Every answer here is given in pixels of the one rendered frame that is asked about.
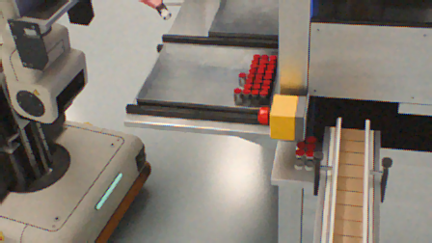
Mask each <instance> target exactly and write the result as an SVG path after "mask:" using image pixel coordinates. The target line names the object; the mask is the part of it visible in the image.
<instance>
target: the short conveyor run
mask: <svg viewBox="0 0 432 243"><path fill-rule="evenodd" d="M340 119H341V118H337V121H336V128H334V127H329V126H326V127H325V128H324V143H323V150H322V151H315V152H314V154H313V159H314V161H315V165H314V191H313V194H314V195H315V196H317V203H316V215H315V222H314V236H313V241H312V243H381V203H382V202H383V201H384V198H385V190H386V186H387V182H388V175H389V168H390V167H391V166H392V159H390V158H389V157H384V158H383V159H382V163H381V164H382V166H383V171H380V131H379V130H375V131H374V132H373V130H370V120H366V121H365V130H358V129H341V128H340ZM329 146H330V148H329ZM328 158H329V164H328ZM320 164H321V165H320ZM319 174H320V175H319ZM326 174H327V178H326ZM380 176H381V180H380ZM325 189H326V193H325ZM324 198H325V200H324ZM323 212H324V215H323ZM322 220H323V222H322ZM321 235H322V237H321Z"/></svg>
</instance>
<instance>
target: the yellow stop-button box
mask: <svg viewBox="0 0 432 243"><path fill-rule="evenodd" d="M306 105H307V97H306V96H302V95H299V97H298V96H297V95H278V94H276V95H274V97H273V104H272V108H271V110H270V125H271V133H270V136H271V139H284V140H291V141H293V140H295V142H303V136H304V118H305V110H306Z"/></svg>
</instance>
